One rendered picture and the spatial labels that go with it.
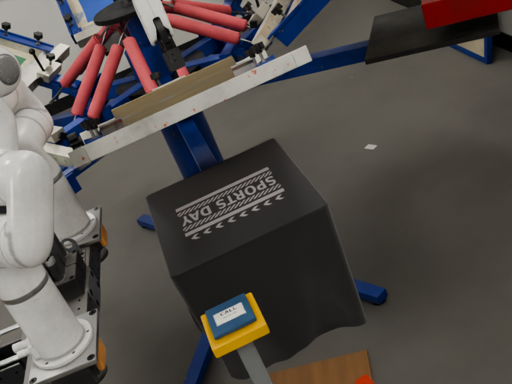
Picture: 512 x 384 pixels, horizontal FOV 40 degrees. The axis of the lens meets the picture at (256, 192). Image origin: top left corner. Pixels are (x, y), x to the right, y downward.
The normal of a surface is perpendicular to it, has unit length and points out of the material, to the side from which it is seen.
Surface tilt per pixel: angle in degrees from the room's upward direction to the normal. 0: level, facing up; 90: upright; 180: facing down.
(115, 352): 0
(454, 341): 0
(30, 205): 82
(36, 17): 90
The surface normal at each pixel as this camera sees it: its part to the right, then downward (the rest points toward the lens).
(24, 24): 0.27, 0.42
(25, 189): 0.67, -0.04
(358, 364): -0.33, -0.80
